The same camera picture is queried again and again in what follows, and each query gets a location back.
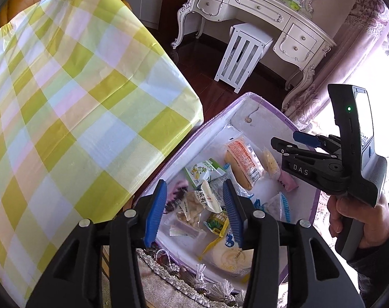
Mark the white ornate dressing table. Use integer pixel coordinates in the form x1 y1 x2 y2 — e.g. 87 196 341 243
171 0 336 112

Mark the pink black chocolate bar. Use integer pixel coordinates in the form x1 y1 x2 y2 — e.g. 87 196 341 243
164 179 189 214

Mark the clear nut packet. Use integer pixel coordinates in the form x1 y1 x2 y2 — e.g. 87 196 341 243
177 180 222 229

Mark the yellow snack packet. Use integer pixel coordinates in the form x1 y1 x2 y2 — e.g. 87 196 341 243
199 211 229 261

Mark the pink floral curtain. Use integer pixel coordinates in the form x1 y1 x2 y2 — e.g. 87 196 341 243
284 0 389 131

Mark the clear bag of two biscuits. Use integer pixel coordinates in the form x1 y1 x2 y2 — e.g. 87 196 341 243
262 147 281 180

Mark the green white cartoon snack packet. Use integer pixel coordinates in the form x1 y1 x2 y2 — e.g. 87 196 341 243
184 158 226 188

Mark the blue clear snack bag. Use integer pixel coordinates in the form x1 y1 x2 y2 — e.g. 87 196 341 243
254 192 291 223

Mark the yellow green checkered tablecloth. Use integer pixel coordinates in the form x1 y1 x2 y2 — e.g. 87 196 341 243
0 0 203 307

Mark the purple white cardboard box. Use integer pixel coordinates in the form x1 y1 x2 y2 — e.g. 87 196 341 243
138 92 320 291

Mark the small pink candy packet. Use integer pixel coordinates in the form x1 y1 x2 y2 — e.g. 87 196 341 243
278 170 299 192

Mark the round wafer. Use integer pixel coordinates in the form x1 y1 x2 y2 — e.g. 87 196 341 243
200 234 254 277

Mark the white slatted stool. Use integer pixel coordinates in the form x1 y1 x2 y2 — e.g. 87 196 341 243
215 23 273 93

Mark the clear wrapped cake slice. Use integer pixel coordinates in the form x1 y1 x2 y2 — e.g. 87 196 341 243
164 214 206 239

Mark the person's right hand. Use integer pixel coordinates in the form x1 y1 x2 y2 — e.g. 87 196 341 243
327 193 389 249

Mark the orange wrapped bread snack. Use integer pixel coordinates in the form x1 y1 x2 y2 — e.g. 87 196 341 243
225 135 266 191

